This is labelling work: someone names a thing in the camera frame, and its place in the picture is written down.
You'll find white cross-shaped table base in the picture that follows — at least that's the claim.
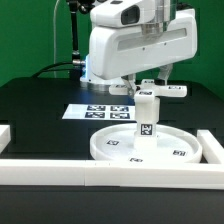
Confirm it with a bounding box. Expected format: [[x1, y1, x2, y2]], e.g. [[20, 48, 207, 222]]
[[109, 79, 187, 98]]

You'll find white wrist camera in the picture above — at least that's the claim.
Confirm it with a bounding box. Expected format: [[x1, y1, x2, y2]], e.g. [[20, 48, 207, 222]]
[[90, 0, 156, 28]]

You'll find white round table top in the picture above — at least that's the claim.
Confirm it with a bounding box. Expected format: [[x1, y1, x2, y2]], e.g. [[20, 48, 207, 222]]
[[90, 123, 202, 164]]

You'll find black cable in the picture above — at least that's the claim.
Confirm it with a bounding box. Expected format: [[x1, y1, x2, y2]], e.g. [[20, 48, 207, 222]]
[[31, 61, 83, 78]]

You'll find white marker sheet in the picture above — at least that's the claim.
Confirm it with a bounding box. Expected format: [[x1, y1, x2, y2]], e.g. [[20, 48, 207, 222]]
[[63, 104, 135, 121]]

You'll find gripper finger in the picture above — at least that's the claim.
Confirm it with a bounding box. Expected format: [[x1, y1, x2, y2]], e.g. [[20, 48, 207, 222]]
[[122, 74, 136, 98], [157, 64, 173, 85]]

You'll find black camera stand pole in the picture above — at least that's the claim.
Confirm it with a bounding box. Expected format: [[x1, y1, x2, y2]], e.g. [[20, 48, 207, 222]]
[[66, 0, 96, 80]]

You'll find white cable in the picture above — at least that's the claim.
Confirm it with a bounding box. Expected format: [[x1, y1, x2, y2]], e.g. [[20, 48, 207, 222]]
[[52, 0, 62, 79]]

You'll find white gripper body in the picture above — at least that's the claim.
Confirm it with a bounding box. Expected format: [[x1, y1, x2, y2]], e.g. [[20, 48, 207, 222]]
[[89, 9, 197, 80]]

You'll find white U-shaped obstacle fence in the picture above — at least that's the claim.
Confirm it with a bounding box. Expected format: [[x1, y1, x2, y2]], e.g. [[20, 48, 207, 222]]
[[0, 130, 224, 190]]

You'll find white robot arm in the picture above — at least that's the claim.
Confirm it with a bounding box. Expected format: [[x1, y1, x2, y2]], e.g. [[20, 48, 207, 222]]
[[85, 0, 197, 92]]

